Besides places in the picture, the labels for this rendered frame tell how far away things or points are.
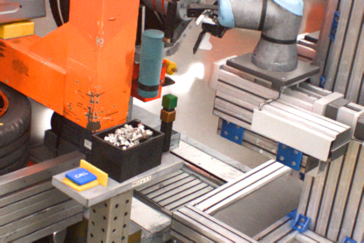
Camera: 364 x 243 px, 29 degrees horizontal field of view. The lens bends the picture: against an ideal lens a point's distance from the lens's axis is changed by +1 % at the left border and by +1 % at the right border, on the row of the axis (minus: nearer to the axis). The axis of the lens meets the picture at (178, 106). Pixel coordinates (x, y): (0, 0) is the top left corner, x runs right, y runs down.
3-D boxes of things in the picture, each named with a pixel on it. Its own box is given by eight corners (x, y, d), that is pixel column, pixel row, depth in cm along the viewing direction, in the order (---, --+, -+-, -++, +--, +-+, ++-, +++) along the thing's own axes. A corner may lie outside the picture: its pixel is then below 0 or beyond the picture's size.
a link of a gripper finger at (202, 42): (205, 59, 253) (215, 35, 253) (190, 53, 255) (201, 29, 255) (207, 60, 256) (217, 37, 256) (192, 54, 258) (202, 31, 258)
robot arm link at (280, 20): (300, 42, 222) (309, -1, 217) (257, 37, 222) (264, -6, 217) (296, 31, 233) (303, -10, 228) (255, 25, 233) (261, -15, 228)
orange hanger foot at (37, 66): (12, 61, 288) (14, -24, 274) (99, 106, 257) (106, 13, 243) (-25, 68, 276) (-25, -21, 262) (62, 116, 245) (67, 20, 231)
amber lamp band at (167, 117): (166, 116, 243) (168, 106, 242) (175, 120, 241) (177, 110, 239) (158, 119, 240) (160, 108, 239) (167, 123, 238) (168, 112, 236)
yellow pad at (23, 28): (13, 24, 279) (13, 12, 277) (34, 34, 271) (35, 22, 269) (-18, 29, 269) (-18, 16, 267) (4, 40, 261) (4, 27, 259)
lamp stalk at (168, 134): (162, 148, 247) (169, 94, 239) (169, 152, 246) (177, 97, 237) (156, 151, 245) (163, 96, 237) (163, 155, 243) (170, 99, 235)
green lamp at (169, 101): (168, 103, 241) (170, 93, 240) (177, 107, 239) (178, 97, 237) (160, 106, 238) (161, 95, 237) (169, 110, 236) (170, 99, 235)
